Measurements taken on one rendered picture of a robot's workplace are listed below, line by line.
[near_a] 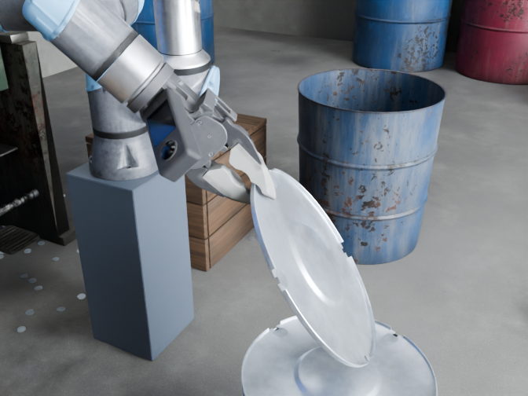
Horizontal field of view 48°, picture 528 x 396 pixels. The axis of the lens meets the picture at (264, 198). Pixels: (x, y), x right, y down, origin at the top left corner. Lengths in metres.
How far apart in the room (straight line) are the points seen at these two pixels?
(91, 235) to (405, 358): 0.72
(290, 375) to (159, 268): 0.52
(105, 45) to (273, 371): 0.53
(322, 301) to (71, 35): 0.43
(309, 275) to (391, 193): 0.94
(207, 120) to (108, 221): 0.63
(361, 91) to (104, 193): 1.00
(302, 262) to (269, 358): 0.25
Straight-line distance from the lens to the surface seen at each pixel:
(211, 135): 0.70
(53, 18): 0.70
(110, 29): 0.69
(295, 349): 0.97
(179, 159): 0.63
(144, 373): 1.43
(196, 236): 1.67
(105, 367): 1.46
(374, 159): 1.59
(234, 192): 0.74
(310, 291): 0.74
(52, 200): 1.87
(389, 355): 0.97
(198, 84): 1.15
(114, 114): 1.21
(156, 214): 1.28
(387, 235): 1.73
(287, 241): 0.75
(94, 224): 1.32
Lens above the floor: 0.98
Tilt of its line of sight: 28 degrees down
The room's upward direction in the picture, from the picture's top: straight up
